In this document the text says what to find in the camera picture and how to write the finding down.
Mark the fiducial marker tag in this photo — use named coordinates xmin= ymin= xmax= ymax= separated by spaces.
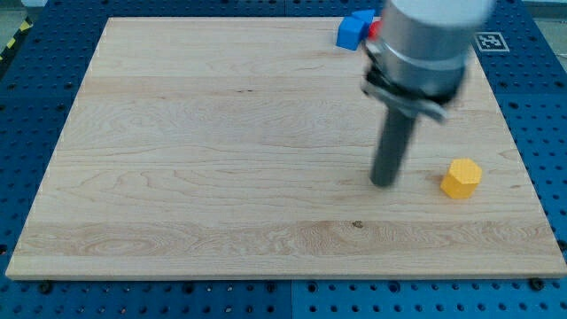
xmin=474 ymin=32 xmax=509 ymax=52

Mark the wooden board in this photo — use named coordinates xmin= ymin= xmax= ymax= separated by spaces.
xmin=6 ymin=18 xmax=566 ymax=280

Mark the blue block behind cube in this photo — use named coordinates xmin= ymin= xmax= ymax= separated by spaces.
xmin=351 ymin=9 xmax=376 ymax=25

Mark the yellow hexagon block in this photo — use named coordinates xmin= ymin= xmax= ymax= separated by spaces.
xmin=439 ymin=158 xmax=483 ymax=199

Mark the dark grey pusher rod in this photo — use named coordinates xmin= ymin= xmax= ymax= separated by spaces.
xmin=369 ymin=108 xmax=416 ymax=187

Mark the red circle block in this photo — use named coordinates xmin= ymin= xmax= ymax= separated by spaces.
xmin=367 ymin=20 xmax=382 ymax=41

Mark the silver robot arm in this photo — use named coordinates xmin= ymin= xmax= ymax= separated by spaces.
xmin=361 ymin=0 xmax=495 ymax=122

